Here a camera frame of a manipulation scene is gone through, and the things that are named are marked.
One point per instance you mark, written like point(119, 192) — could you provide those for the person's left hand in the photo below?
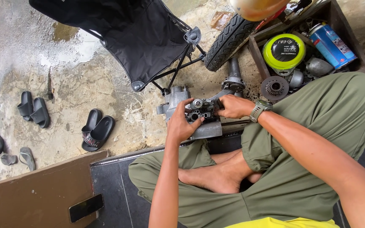
point(177, 125)

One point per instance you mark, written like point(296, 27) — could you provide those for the person's right hand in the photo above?
point(237, 107)

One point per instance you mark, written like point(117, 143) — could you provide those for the grey metal carburetor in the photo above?
point(205, 109)

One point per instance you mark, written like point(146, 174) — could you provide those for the olive green wristwatch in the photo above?
point(259, 109)

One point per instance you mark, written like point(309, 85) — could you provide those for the grey metal engine block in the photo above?
point(206, 129)

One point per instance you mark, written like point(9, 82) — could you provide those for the rusty round sprocket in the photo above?
point(274, 88)

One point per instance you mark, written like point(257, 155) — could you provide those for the silver metal cylinder part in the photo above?
point(295, 78)

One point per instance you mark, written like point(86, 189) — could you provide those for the black rubber tyre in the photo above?
point(225, 42)

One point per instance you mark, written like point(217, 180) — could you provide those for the person's bare foot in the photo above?
point(220, 175)

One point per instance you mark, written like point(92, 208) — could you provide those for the green trimmer line spool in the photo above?
point(284, 50)

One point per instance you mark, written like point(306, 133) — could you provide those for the black printed slide sandal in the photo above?
point(99, 134)
point(91, 122)

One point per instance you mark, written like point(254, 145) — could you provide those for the clear plastic wrapper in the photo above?
point(221, 19)

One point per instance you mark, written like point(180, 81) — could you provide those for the grey oval metal part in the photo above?
point(319, 66)

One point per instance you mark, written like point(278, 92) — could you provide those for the black folding camp chair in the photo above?
point(138, 34)

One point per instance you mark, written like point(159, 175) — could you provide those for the orange fender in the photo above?
point(255, 9)

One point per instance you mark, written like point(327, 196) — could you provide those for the person's olive green trousers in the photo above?
point(296, 190)

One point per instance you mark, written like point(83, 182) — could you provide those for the blue spray can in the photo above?
point(333, 46)

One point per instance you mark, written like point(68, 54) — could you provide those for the black smartphone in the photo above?
point(86, 208)

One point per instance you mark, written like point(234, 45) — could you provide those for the person's yellow shirt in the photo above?
point(280, 223)

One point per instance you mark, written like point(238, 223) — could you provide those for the plain grey slide sandal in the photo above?
point(25, 106)
point(40, 112)

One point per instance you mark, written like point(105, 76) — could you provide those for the dark wooden parts crate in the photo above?
point(344, 19)

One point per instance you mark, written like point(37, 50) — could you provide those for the brown board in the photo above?
point(33, 196)

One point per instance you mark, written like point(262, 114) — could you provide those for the small grey flip flop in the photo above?
point(9, 159)

